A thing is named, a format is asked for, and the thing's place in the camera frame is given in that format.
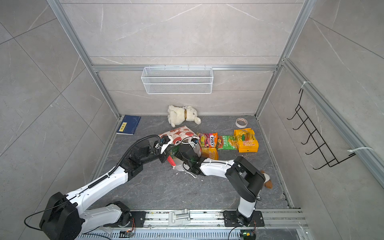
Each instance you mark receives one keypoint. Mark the colourful orange candy bag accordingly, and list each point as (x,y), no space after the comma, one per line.
(208,140)

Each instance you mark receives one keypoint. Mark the white tape roll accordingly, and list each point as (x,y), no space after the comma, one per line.
(241,123)

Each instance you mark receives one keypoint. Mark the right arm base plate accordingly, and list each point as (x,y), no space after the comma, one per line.
(235,219)

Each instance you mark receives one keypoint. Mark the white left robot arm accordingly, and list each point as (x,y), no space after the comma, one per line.
(68,216)

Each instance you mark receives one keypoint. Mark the orange yellow snack bag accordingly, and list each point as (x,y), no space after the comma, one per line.
(211,153)

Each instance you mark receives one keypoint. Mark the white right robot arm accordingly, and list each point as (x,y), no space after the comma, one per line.
(242,175)

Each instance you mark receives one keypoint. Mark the black wire hook rack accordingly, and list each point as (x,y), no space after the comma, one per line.
(316,137)

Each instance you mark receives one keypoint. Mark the grey rail bracket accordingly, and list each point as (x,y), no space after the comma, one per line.
(179,217)

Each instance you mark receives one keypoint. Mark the strawberry print paper bag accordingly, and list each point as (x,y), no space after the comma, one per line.
(181,135)

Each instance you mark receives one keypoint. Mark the white plush bear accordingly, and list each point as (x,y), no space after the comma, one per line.
(178,115)

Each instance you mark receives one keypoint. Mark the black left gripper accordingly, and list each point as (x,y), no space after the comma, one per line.
(165,153)

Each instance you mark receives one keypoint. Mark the white wire mesh basket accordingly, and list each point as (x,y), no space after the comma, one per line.
(177,80)

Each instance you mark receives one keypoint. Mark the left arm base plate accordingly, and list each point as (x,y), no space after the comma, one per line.
(135,218)

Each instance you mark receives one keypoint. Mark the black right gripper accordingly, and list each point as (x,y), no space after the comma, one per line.
(179,154)

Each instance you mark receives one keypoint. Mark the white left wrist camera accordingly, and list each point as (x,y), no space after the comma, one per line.
(164,142)

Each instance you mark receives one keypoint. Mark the large yellow snack bag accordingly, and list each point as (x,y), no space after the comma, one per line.
(246,140)

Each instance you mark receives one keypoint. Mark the green corn chip bag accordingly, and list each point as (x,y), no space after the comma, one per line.
(226,143)

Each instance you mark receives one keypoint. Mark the small brown white plush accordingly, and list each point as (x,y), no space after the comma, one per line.
(267,183)

